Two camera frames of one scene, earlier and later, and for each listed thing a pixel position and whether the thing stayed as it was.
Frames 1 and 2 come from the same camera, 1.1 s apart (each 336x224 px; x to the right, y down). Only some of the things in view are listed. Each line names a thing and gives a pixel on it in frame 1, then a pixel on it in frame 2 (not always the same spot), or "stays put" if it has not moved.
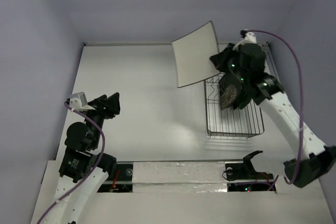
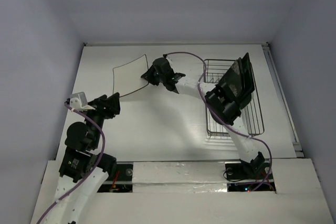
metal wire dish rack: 240,123 stays put
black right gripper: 224,60 -> 153,71
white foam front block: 179,177 stays put
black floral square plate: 231,88 stays put
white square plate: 192,52 -> 127,77
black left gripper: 112,103 stays put
